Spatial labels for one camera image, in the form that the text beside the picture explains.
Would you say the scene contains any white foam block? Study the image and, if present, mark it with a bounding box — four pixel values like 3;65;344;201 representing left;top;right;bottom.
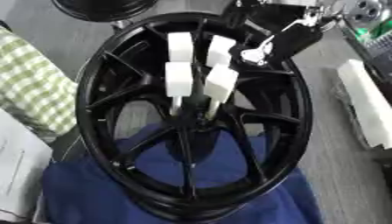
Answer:
335;59;392;151

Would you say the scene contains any black spoked wheel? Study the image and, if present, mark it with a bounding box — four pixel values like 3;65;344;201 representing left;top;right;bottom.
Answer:
73;12;314;223

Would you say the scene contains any black round wheel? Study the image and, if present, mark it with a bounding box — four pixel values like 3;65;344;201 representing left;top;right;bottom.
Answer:
49;0;161;23

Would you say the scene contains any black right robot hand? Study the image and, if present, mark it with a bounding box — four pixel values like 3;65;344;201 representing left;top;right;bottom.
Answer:
223;0;349;68

